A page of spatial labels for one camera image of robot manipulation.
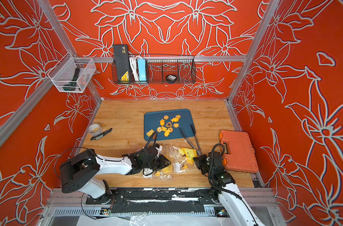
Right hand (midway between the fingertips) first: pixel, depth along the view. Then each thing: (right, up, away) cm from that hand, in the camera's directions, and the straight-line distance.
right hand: (190, 157), depth 82 cm
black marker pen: (-63, +10, +13) cm, 65 cm away
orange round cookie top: (-15, +23, +24) cm, 37 cm away
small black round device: (-11, +51, +13) cm, 54 cm away
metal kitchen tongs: (+7, +2, +7) cm, 10 cm away
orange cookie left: (-18, +20, +21) cm, 34 cm away
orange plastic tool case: (+30, +2, 0) cm, 30 cm away
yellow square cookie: (-26, +13, +16) cm, 33 cm away
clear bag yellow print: (-15, -8, -3) cm, 17 cm away
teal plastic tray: (-26, +20, +24) cm, 41 cm away
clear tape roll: (-67, +15, +18) cm, 71 cm away
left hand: (-10, -3, -3) cm, 11 cm away
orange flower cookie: (-7, +18, +19) cm, 27 cm away
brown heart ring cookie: (-13, +18, +20) cm, 30 cm away
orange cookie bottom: (-14, +13, +15) cm, 24 cm away
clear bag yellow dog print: (-5, -2, +4) cm, 6 cm away
